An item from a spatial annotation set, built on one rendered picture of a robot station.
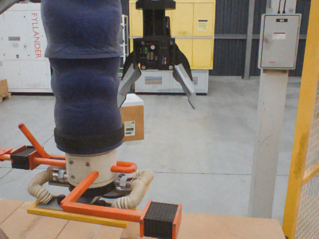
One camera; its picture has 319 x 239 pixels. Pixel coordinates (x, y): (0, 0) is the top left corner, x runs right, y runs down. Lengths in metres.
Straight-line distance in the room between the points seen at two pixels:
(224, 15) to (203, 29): 3.41
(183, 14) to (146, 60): 7.65
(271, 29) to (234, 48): 9.80
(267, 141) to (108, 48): 1.34
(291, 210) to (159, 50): 1.20
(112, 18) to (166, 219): 0.55
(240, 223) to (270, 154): 0.83
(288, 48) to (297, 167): 0.69
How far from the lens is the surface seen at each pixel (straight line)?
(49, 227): 2.02
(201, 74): 8.31
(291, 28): 1.84
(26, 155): 1.15
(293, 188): 1.52
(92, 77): 0.88
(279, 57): 1.83
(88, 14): 0.86
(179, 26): 8.16
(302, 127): 1.42
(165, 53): 0.52
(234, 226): 1.26
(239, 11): 11.60
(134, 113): 2.97
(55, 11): 0.88
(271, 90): 1.90
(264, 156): 2.02
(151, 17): 0.54
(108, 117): 0.92
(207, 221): 1.27
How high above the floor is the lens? 1.67
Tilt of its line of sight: 16 degrees down
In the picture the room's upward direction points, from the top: straight up
